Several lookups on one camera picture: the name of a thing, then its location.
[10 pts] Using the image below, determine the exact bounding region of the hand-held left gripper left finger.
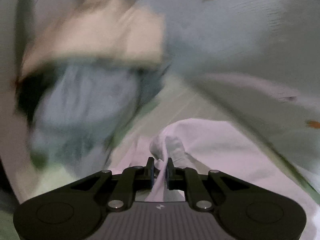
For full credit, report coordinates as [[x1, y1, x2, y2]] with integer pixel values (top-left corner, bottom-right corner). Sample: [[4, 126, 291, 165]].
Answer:
[[59, 157, 155, 212]]

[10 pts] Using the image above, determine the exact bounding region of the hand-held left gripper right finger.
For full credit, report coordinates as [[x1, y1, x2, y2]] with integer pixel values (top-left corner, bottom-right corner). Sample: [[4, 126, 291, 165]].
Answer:
[[166, 157, 253, 212]]

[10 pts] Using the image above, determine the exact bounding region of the white garment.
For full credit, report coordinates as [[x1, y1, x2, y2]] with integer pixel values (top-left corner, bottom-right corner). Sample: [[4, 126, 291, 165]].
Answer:
[[110, 119, 320, 240]]

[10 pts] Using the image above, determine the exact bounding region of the grey-blue garment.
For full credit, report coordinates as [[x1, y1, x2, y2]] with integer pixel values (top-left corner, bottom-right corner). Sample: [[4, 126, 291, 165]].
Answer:
[[17, 59, 171, 172]]

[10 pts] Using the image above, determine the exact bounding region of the beige garment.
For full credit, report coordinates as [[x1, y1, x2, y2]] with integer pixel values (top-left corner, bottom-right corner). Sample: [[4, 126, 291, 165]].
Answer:
[[19, 0, 167, 81]]

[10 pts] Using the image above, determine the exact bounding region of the carrot printed pale sheet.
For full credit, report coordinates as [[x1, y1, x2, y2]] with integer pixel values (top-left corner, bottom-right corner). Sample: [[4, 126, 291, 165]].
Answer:
[[0, 0, 320, 180]]

